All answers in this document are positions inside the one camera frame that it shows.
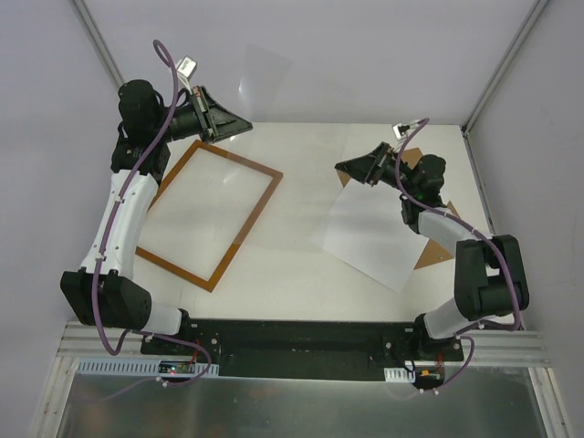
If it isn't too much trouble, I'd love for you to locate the white photo paper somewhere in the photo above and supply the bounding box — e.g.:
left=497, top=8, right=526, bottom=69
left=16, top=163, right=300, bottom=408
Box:
left=312, top=180, right=428, bottom=292

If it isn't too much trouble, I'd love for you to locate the wooden picture frame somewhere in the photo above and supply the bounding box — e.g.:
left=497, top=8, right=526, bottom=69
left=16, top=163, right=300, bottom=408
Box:
left=136, top=141, right=284, bottom=292

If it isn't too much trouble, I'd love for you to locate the clear acrylic sheet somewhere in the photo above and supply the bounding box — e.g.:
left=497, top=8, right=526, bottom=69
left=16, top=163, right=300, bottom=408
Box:
left=238, top=44, right=293, bottom=121

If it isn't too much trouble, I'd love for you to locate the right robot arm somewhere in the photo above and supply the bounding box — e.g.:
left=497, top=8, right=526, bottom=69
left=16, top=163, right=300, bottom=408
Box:
left=335, top=142, right=530, bottom=360

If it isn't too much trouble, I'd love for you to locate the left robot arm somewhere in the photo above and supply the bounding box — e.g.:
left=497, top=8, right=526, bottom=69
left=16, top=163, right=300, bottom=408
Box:
left=60, top=79, right=253, bottom=355

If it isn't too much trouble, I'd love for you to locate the brown backing board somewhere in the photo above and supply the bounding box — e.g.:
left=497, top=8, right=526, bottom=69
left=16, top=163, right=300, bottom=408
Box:
left=336, top=147, right=462, bottom=271

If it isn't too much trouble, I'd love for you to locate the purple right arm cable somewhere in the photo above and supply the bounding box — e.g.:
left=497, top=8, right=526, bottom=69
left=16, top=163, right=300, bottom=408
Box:
left=385, top=117, right=524, bottom=401

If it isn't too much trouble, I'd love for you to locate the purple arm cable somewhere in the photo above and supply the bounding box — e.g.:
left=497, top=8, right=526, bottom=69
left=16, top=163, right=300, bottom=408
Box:
left=385, top=117, right=524, bottom=401
left=93, top=38, right=213, bottom=402

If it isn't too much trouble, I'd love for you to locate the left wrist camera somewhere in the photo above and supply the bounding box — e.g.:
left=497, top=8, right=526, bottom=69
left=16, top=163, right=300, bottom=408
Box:
left=175, top=56, right=198, bottom=94

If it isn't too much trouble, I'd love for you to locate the left aluminium corner post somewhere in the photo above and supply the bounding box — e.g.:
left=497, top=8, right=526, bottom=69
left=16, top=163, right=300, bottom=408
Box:
left=68, top=0, right=124, bottom=90

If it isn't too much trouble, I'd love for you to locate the aluminium corner post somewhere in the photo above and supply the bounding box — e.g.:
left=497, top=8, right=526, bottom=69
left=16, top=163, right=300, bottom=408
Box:
left=461, top=0, right=552, bottom=138
left=68, top=0, right=124, bottom=90

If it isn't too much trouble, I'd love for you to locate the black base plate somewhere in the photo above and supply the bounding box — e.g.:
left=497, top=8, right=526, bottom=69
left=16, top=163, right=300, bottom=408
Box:
left=141, top=318, right=464, bottom=381

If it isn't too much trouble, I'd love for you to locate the right white cable duct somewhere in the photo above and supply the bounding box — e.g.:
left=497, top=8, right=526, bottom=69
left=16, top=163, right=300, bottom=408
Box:
left=384, top=368, right=416, bottom=384

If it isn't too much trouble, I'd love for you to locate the white cable duct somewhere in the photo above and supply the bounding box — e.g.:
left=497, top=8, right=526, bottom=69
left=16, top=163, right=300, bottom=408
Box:
left=77, top=358, right=220, bottom=379
left=384, top=368, right=416, bottom=384

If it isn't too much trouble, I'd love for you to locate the right aluminium corner post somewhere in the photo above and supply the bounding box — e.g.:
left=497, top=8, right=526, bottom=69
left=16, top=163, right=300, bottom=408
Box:
left=461, top=0, right=552, bottom=138

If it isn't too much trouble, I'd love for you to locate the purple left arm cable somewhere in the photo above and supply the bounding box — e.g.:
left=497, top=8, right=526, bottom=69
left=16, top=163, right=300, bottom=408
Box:
left=93, top=38, right=213, bottom=402

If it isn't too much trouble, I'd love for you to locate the aluminium front rail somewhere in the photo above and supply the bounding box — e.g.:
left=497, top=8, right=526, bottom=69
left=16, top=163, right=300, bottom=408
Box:
left=57, top=321, right=552, bottom=368

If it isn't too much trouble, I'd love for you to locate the left white cable duct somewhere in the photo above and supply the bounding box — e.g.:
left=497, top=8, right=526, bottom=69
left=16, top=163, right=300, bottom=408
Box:
left=77, top=358, right=220, bottom=379

